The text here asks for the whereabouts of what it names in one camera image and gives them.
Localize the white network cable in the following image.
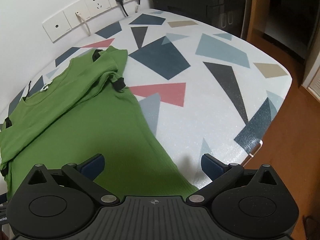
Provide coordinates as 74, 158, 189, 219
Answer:
75, 11, 91, 35

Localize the green ribbed knit top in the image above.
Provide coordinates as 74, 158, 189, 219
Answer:
1, 47, 196, 198

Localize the white wall socket panel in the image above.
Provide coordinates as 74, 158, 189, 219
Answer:
42, 0, 142, 42

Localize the black cabinet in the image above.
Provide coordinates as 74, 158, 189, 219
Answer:
152, 0, 246, 38

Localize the geometric pattern table cover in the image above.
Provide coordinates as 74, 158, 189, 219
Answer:
1, 9, 292, 189

